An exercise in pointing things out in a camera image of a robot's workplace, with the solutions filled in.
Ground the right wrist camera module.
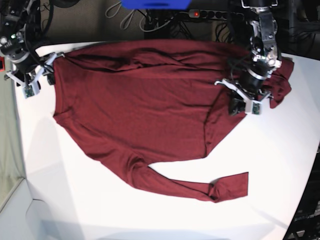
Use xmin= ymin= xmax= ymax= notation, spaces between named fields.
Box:
xmin=23 ymin=82 xmax=41 ymax=99

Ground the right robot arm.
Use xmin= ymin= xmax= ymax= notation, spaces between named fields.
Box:
xmin=0 ymin=0 xmax=64 ymax=97

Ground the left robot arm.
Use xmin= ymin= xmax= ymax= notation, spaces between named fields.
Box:
xmin=214 ymin=0 xmax=282 ymax=116

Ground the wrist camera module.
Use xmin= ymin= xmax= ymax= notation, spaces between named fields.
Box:
xmin=23 ymin=82 xmax=41 ymax=99
xmin=244 ymin=100 xmax=263 ymax=116

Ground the black power strip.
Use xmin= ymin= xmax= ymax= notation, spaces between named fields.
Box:
xmin=187 ymin=8 xmax=245 ymax=22

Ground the dark red t-shirt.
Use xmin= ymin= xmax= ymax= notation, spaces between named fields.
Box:
xmin=51 ymin=39 xmax=295 ymax=203

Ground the red black device left edge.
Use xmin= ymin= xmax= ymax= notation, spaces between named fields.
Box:
xmin=0 ymin=56 xmax=6 ymax=72

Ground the blue box at top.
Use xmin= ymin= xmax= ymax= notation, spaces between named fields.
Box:
xmin=121 ymin=0 xmax=191 ymax=10

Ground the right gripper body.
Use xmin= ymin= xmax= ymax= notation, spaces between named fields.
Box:
xmin=4 ymin=52 xmax=65 ymax=87

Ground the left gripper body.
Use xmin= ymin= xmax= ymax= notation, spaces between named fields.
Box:
xmin=214 ymin=69 xmax=273 ymax=103

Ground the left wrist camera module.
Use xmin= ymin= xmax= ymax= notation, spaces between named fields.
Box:
xmin=244 ymin=100 xmax=263 ymax=116

